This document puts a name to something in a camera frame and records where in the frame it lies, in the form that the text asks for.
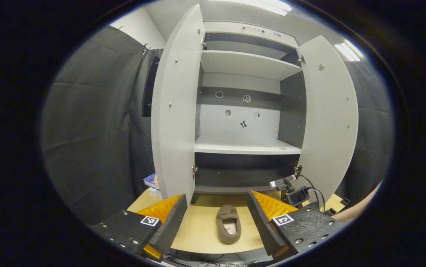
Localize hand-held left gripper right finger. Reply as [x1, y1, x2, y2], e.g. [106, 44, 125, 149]
[246, 191, 343, 260]

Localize grey cabinet shelf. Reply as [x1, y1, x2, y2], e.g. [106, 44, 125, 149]
[194, 136, 302, 155]
[200, 50, 303, 82]

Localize ceiling light panel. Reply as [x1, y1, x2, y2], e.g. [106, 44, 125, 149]
[206, 0, 293, 16]
[334, 39, 364, 62]

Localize grey shoe cabinet door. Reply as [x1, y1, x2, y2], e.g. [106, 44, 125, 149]
[151, 4, 206, 205]
[296, 35, 359, 203]

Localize black backdrop cloth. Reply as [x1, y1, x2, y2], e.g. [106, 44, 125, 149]
[337, 59, 396, 202]
[41, 25, 163, 227]

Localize grey shoe cabinet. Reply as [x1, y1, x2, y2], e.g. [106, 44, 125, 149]
[192, 21, 307, 204]

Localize brown fuzzy shoe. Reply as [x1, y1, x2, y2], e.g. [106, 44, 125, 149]
[216, 205, 242, 244]

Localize black cable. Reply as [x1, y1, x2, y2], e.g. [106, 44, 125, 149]
[297, 174, 327, 213]

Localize black door handle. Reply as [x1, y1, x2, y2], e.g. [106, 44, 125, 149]
[142, 56, 160, 118]

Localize blue book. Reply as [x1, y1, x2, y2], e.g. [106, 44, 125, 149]
[143, 172, 159, 189]

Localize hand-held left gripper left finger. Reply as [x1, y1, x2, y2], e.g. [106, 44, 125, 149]
[91, 194, 188, 262]

